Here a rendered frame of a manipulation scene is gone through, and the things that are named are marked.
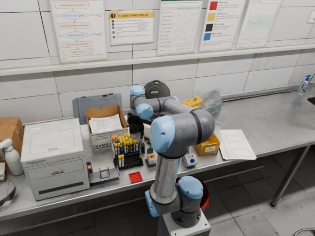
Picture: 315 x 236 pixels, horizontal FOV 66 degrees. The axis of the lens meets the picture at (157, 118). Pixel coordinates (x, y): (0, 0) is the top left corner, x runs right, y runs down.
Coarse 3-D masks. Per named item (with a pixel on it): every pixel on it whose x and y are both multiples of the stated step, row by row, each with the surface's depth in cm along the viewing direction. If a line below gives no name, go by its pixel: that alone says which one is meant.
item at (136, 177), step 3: (129, 174) 144; (132, 174) 145; (135, 174) 145; (138, 174) 145; (129, 177) 142; (132, 177) 143; (135, 177) 143; (138, 177) 143; (141, 177) 142; (132, 180) 141; (135, 180) 141; (138, 180) 140; (141, 180) 141; (132, 183) 140
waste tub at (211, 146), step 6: (210, 138) 170; (216, 138) 162; (198, 144) 160; (204, 144) 169; (210, 144) 156; (216, 144) 157; (198, 150) 161; (204, 150) 158; (210, 150) 159; (216, 150) 161
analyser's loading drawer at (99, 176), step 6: (108, 168) 138; (114, 168) 143; (90, 174) 138; (96, 174) 138; (102, 174) 139; (108, 174) 139; (114, 174) 139; (90, 180) 135; (96, 180) 135; (102, 180) 136
